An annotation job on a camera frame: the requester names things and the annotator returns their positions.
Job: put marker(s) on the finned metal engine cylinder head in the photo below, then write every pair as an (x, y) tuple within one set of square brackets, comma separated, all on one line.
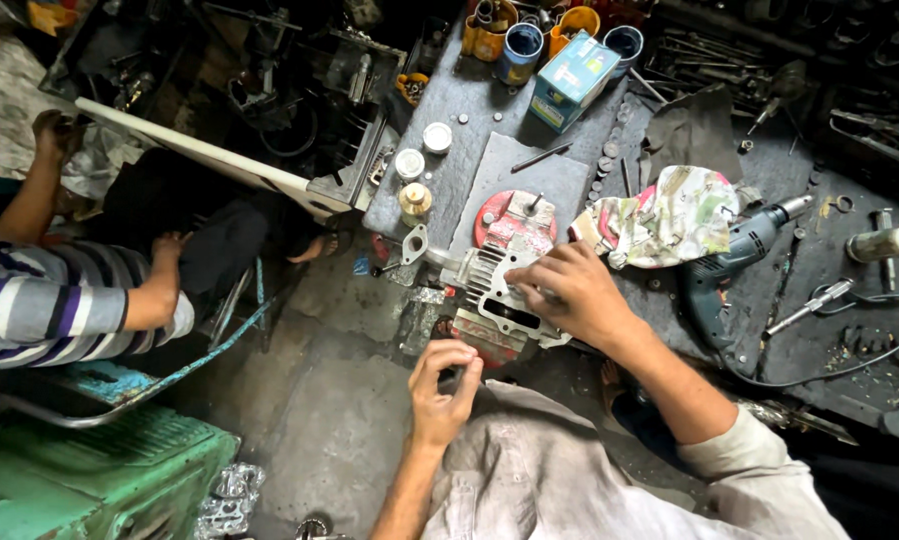
[(487, 281)]

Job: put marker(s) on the white round lid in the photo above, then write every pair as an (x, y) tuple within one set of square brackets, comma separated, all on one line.
[(409, 163), (437, 137)]

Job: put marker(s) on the white wooden plank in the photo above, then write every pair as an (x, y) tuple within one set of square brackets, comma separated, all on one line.
[(209, 156)]

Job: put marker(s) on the small yellow cup with bolts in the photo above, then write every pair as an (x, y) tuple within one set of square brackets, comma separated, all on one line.
[(412, 87)]

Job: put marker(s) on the beige shirt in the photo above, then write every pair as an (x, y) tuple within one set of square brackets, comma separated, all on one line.
[(569, 480)]

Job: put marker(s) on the yellow can with tools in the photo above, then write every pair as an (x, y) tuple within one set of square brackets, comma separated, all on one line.
[(487, 34)]

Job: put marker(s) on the printed floral cloth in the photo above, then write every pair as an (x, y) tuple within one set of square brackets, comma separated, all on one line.
[(671, 217)]

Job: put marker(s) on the teal cardboard box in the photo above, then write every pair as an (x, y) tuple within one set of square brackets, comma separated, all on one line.
[(573, 79)]

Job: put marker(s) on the long silver metal part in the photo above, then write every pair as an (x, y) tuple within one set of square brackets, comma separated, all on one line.
[(791, 420)]

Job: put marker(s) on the shiny silver metal castings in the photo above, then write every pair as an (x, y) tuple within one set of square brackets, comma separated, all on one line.
[(230, 499)]

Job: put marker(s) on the person's right fingers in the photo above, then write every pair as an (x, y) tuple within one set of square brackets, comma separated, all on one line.
[(543, 274)]

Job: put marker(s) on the silver metal hand tool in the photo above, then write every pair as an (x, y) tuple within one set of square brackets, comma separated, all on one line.
[(809, 304)]

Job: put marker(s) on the brass round container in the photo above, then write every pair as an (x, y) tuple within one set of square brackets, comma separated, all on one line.
[(415, 204)]

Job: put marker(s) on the cluttered dark tool shelf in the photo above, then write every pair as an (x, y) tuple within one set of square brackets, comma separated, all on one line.
[(869, 75)]

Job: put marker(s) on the person's right hand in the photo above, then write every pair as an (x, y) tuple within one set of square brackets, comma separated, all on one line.
[(584, 296)]

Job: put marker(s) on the teal metal stool frame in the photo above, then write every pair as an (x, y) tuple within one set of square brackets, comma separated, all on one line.
[(156, 379)]

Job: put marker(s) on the person's left hand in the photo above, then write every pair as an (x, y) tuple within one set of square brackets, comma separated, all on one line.
[(438, 412)]

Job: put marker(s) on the blue tin can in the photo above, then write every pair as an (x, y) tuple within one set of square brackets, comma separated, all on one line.
[(519, 54)]

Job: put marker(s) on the dark grey rag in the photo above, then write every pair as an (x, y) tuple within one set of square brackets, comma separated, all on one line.
[(689, 135)]

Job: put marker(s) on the thin dark metal rod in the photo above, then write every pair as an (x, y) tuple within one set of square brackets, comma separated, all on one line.
[(541, 157)]

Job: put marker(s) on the teal electric drill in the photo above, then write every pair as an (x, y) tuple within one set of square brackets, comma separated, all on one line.
[(727, 262)]

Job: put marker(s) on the heap of engine parts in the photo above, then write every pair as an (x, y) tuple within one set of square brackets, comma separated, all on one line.
[(269, 82)]

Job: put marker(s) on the row of small metal discs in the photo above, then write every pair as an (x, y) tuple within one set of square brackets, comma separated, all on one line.
[(607, 154)]

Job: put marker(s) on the tray of wrenches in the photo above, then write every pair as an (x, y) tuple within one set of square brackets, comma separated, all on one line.
[(708, 64)]

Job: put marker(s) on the grey-blue tin can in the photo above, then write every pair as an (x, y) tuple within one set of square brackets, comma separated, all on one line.
[(623, 46)]

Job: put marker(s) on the green metal machine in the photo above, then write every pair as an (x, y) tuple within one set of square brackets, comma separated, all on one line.
[(81, 480)]

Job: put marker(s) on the grey steel plate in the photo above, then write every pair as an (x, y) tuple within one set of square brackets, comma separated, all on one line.
[(520, 169)]

